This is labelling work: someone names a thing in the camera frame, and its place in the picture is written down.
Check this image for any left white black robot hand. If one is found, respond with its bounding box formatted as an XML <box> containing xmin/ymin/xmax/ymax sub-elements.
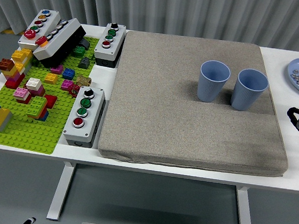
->
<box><xmin>20</xmin><ymin>216</ymin><xmax>37</xmax><ymax>224</ymax></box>

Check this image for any blue ribbed plastic cup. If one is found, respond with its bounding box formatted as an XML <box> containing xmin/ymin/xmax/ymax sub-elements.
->
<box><xmin>196</xmin><ymin>59</ymin><xmax>232</xmax><ymax>105</ymax></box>
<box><xmin>229</xmin><ymin>68</ymin><xmax>270</xmax><ymax>113</ymax></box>

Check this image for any white table leg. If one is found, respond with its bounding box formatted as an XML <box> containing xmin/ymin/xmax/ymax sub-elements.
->
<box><xmin>233</xmin><ymin>185</ymin><xmax>257</xmax><ymax>224</ymax></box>
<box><xmin>46</xmin><ymin>160</ymin><xmax>77</xmax><ymax>222</ymax></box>

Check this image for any green lego baseplate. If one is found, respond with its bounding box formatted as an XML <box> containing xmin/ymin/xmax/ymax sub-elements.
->
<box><xmin>0</xmin><ymin>30</ymin><xmax>100</xmax><ymax>158</ymax></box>

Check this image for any green lego brick stack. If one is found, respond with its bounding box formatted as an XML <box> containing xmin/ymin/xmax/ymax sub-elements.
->
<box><xmin>27</xmin><ymin>95</ymin><xmax>48</xmax><ymax>119</ymax></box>

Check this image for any red lego brick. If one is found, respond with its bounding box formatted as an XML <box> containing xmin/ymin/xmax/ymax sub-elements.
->
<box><xmin>44</xmin><ymin>94</ymin><xmax>58</xmax><ymax>109</ymax></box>
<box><xmin>4</xmin><ymin>77</ymin><xmax>26</xmax><ymax>91</ymax></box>

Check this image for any light pink lego brick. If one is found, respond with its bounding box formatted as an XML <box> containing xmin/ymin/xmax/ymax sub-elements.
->
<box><xmin>13</xmin><ymin>87</ymin><xmax>31</xmax><ymax>101</ymax></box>

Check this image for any magenta lego brick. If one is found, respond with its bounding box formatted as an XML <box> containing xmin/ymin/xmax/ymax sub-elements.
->
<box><xmin>60</xmin><ymin>79</ymin><xmax>74</xmax><ymax>91</ymax></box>
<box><xmin>50</xmin><ymin>64</ymin><xmax>65</xmax><ymax>75</ymax></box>
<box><xmin>27</xmin><ymin>84</ymin><xmax>46</xmax><ymax>98</ymax></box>

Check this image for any grey four-button control box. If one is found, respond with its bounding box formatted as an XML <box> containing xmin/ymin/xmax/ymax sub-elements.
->
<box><xmin>93</xmin><ymin>21</ymin><xmax>127</xmax><ymax>70</ymax></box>
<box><xmin>61</xmin><ymin>85</ymin><xmax>108</xmax><ymax>150</ymax></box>

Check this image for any white lego brick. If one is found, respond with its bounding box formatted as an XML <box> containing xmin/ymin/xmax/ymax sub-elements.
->
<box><xmin>26</xmin><ymin>77</ymin><xmax>44</xmax><ymax>89</ymax></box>

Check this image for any brown lego brick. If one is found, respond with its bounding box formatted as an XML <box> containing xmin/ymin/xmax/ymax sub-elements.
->
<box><xmin>0</xmin><ymin>58</ymin><xmax>15</xmax><ymax>72</ymax></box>

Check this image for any dark green lego brick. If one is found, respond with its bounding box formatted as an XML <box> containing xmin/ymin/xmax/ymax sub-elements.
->
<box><xmin>72</xmin><ymin>45</ymin><xmax>87</xmax><ymax>58</ymax></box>

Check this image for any grey-brown fabric mat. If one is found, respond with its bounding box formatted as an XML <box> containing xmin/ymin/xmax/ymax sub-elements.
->
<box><xmin>96</xmin><ymin>29</ymin><xmax>297</xmax><ymax>178</ymax></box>

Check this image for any dark grey curved lego brick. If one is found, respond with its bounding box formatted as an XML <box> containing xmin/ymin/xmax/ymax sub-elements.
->
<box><xmin>78</xmin><ymin>39</ymin><xmax>91</xmax><ymax>50</ymax></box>

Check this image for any tilted grey black button box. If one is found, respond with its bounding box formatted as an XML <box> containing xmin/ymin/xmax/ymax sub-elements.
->
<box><xmin>32</xmin><ymin>15</ymin><xmax>88</xmax><ymax>71</ymax></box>

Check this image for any grey five-button control box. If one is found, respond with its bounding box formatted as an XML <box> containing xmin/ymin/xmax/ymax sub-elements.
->
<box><xmin>17</xmin><ymin>7</ymin><xmax>62</xmax><ymax>53</ymax></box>

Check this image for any grey pleated curtain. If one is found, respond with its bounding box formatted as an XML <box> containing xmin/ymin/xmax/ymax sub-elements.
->
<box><xmin>0</xmin><ymin>0</ymin><xmax>299</xmax><ymax>55</ymax></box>

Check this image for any brass valve red handle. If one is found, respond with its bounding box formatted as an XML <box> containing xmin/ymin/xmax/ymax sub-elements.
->
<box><xmin>68</xmin><ymin>74</ymin><xmax>93</xmax><ymax>99</ymax></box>

